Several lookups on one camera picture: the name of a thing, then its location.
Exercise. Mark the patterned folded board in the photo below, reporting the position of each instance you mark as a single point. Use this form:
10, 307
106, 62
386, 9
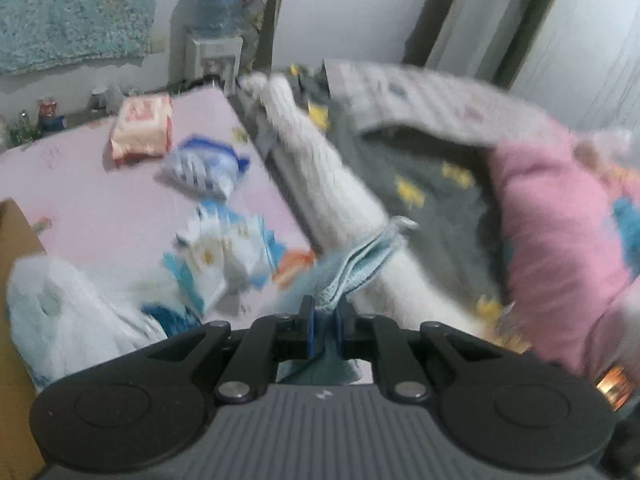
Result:
265, 15

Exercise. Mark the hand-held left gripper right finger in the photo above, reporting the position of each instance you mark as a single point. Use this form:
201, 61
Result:
341, 335

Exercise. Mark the light blue flowered packet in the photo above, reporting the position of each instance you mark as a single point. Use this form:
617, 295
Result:
225, 255

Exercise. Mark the red white wipes packet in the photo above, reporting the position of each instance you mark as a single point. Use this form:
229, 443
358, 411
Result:
140, 127

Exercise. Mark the white water dispenser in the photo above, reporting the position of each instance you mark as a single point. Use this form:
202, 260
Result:
212, 60

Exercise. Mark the teal shaggy rug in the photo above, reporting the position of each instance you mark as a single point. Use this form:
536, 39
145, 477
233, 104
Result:
75, 15

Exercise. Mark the pink pillow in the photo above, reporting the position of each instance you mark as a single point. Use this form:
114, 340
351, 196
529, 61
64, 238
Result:
555, 240

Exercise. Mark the dark blue and white packet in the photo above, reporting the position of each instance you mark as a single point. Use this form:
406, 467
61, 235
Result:
205, 165

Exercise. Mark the white plastic shopping bag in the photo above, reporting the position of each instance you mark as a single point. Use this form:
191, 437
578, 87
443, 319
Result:
65, 310

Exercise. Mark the grey blanket with yellow prints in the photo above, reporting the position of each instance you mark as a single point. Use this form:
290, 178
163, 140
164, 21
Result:
425, 195

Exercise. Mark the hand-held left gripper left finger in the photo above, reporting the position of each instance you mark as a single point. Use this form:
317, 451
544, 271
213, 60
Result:
309, 332

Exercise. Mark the grey and pink printed blanket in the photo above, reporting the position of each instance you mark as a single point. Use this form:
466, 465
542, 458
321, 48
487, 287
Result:
440, 100

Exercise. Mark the small orange wrapper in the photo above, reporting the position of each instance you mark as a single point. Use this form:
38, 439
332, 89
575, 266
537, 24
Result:
292, 267

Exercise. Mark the white knitted blanket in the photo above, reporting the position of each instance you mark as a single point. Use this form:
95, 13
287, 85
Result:
320, 160

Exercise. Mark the brown cardboard box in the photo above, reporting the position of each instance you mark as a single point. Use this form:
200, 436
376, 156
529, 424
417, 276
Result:
15, 240

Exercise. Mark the light blue cloth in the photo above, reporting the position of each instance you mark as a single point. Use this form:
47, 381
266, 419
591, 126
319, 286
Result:
350, 265

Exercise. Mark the green plastic bottles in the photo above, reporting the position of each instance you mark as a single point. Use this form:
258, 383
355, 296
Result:
20, 132

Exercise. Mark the small blue box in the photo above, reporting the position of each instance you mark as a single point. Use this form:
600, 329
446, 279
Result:
54, 123

